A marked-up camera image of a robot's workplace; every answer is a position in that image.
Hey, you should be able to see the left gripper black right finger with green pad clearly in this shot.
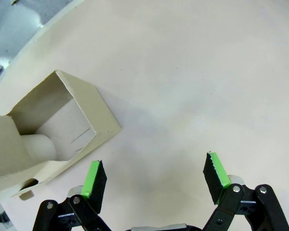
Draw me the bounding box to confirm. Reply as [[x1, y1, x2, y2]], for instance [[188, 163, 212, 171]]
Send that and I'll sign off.
[[202, 152, 289, 231]]

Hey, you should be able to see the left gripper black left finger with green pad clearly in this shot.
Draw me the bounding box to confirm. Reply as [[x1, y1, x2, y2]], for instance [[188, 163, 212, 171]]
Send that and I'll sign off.
[[33, 159, 108, 231]]

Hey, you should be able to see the white paper cup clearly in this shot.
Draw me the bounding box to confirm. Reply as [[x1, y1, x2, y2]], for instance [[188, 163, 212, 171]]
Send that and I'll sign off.
[[20, 133, 58, 162]]

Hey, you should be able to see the small black bracket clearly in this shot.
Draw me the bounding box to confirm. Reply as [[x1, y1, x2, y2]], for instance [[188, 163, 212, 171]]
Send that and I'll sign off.
[[0, 208, 9, 223]]

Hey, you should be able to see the cardboard box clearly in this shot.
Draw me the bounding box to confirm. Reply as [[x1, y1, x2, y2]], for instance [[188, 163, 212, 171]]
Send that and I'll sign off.
[[0, 69, 123, 202]]

